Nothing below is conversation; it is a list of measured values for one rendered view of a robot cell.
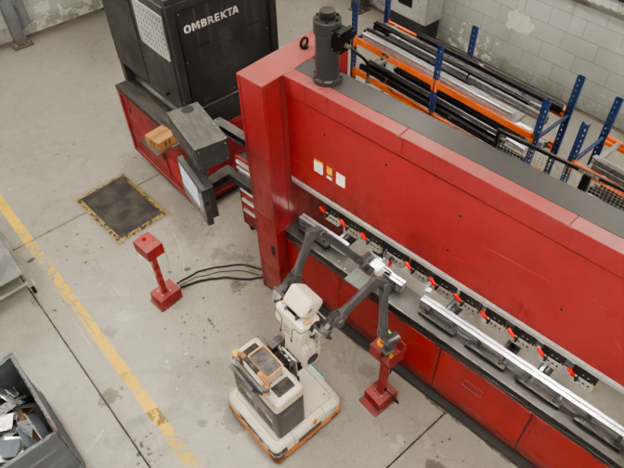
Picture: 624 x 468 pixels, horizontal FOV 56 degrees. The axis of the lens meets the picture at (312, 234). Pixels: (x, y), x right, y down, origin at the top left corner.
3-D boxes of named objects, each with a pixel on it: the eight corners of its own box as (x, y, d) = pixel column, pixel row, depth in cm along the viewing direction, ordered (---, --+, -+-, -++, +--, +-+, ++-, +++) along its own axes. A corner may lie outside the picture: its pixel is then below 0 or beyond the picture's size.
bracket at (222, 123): (196, 137, 452) (195, 130, 447) (220, 123, 464) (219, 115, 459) (231, 161, 433) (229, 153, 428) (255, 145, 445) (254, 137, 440)
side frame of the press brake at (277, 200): (263, 284, 561) (235, 72, 391) (324, 235, 602) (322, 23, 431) (281, 299, 549) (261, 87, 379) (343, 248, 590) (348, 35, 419)
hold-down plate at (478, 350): (464, 345, 412) (465, 344, 410) (468, 341, 415) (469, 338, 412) (502, 372, 398) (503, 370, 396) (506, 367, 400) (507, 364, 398)
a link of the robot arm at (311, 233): (305, 222, 400) (311, 227, 391) (322, 226, 406) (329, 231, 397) (284, 280, 412) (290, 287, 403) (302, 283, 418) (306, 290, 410)
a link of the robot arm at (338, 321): (373, 267, 387) (380, 274, 378) (386, 279, 393) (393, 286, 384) (326, 317, 389) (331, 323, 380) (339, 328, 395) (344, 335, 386)
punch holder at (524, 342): (508, 339, 380) (514, 325, 368) (515, 331, 384) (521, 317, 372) (529, 353, 373) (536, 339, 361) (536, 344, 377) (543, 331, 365)
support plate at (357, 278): (344, 279, 439) (344, 279, 438) (367, 259, 451) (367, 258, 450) (362, 292, 430) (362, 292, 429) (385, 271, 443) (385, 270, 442)
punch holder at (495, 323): (481, 321, 390) (486, 307, 377) (488, 314, 394) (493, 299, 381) (501, 335, 382) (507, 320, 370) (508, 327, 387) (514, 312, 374)
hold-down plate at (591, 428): (572, 421, 374) (573, 418, 372) (576, 414, 377) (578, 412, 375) (617, 452, 360) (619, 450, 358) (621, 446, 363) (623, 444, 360)
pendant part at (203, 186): (184, 191, 469) (175, 156, 442) (198, 186, 473) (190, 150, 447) (208, 227, 443) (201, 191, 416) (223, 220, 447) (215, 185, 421)
